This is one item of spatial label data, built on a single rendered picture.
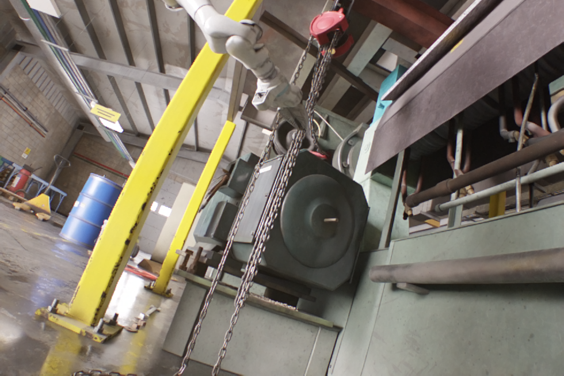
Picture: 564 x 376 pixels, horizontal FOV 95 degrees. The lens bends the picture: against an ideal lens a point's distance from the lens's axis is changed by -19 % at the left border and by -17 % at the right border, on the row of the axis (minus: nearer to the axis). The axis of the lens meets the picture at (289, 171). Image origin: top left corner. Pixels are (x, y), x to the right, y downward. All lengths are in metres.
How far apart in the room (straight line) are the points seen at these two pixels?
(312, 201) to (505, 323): 0.71
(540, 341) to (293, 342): 0.89
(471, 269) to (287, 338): 0.83
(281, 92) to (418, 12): 1.13
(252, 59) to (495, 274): 0.68
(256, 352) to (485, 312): 0.84
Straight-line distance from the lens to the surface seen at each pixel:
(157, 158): 1.17
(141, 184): 1.15
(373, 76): 2.44
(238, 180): 1.23
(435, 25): 1.84
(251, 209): 1.11
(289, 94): 0.89
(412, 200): 1.05
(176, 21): 8.74
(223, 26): 0.79
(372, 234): 1.54
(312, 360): 1.31
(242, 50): 0.77
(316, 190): 1.12
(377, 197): 1.67
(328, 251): 1.15
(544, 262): 0.53
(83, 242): 4.30
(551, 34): 1.00
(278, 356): 1.29
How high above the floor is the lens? 0.33
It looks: 22 degrees up
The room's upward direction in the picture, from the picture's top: 20 degrees clockwise
